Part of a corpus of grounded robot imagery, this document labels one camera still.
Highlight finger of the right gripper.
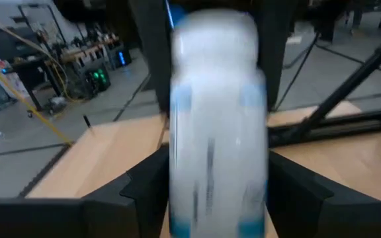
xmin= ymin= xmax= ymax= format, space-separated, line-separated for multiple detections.
xmin=255 ymin=0 xmax=297 ymax=112
xmin=129 ymin=0 xmax=173 ymax=112

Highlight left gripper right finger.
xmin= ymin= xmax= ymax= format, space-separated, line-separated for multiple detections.
xmin=266 ymin=150 xmax=381 ymax=238

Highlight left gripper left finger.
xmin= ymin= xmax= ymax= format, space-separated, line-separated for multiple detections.
xmin=0 ymin=145 xmax=171 ymax=238

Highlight white bottle blue label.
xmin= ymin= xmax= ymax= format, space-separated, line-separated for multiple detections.
xmin=167 ymin=8 xmax=269 ymax=238

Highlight wooden shelf black legs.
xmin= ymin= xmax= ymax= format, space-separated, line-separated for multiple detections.
xmin=18 ymin=114 xmax=170 ymax=199

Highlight black device blue light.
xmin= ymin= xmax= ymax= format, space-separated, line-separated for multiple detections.
xmin=106 ymin=44 xmax=132 ymax=70

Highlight computer tower green lights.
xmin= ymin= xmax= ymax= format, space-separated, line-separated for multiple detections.
xmin=84 ymin=64 xmax=112 ymax=97

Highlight black desk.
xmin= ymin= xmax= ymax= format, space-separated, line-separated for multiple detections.
xmin=10 ymin=54 xmax=65 ymax=112

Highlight thick yellow cable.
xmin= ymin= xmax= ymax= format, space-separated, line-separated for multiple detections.
xmin=0 ymin=54 xmax=75 ymax=146

